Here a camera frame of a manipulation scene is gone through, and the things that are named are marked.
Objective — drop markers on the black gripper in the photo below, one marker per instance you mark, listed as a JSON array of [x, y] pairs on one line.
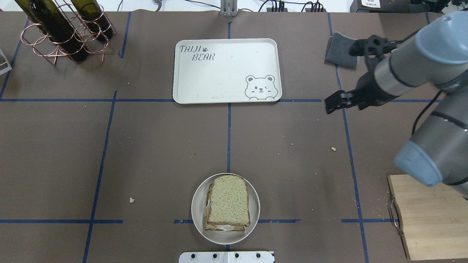
[[370, 93]]

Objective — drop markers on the bread slice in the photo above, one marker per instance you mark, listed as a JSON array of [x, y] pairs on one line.
[[227, 202], [213, 228]]

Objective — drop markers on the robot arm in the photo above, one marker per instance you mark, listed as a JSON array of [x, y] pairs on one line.
[[435, 55]]

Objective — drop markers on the white bear serving tray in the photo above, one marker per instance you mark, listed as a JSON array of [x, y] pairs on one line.
[[226, 71]]

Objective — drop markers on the grey folded cloth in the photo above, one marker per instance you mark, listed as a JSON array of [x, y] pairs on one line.
[[337, 51]]

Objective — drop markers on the wooden cutting board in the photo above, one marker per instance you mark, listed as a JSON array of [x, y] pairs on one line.
[[432, 221]]

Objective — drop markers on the dark green wine bottle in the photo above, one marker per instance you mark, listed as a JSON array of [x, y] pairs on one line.
[[97, 23], [59, 28], [25, 6]]

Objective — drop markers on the aluminium frame post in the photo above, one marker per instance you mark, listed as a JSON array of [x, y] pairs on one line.
[[228, 8]]

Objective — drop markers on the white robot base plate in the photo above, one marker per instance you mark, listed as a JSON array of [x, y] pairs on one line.
[[228, 257]]

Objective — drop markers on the copper wire bottle rack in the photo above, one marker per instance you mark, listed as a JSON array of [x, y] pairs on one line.
[[46, 48]]

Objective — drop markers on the white wire cup rack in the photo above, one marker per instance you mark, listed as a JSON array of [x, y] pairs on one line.
[[5, 65]]

